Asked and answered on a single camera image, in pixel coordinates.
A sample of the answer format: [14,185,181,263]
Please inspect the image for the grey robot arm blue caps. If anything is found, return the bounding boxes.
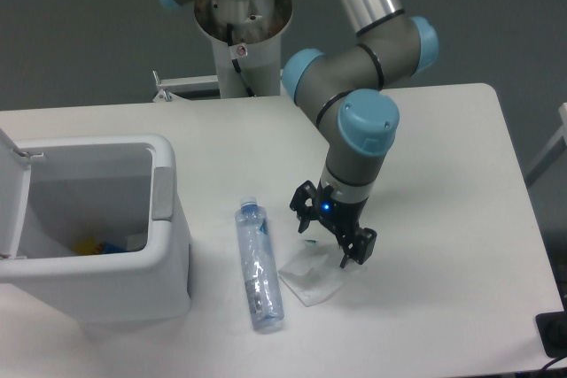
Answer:
[160,0,439,263]

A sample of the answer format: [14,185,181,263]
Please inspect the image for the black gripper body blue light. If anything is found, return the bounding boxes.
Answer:
[315,186,367,241]

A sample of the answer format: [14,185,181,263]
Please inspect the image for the crushed clear plastic water bottle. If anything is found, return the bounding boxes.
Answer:
[235,197,284,333]

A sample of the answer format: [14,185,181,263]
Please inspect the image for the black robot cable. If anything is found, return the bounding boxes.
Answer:
[226,22,257,98]

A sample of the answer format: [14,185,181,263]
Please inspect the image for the white plastic wrapper bag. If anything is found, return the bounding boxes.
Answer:
[278,242,360,307]

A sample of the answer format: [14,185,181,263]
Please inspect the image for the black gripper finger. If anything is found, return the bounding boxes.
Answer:
[337,228,377,268]
[290,181,321,233]

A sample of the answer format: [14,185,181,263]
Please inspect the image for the white frame piece right edge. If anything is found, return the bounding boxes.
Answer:
[524,103,566,189]

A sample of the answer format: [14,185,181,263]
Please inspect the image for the yellow trash inside can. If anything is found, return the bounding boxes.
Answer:
[72,237,105,256]

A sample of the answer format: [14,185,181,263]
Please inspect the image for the white metal mounting frame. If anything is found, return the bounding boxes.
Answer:
[152,70,229,103]

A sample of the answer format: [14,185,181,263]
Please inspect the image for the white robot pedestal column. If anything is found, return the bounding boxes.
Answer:
[194,0,292,98]

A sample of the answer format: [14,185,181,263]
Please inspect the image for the blue trash inside can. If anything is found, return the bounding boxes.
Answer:
[99,242,126,255]

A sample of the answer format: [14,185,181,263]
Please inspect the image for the white plastic trash can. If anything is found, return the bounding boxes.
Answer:
[1,135,191,323]

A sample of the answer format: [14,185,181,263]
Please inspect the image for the black device at table edge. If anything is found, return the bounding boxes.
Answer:
[535,311,566,358]

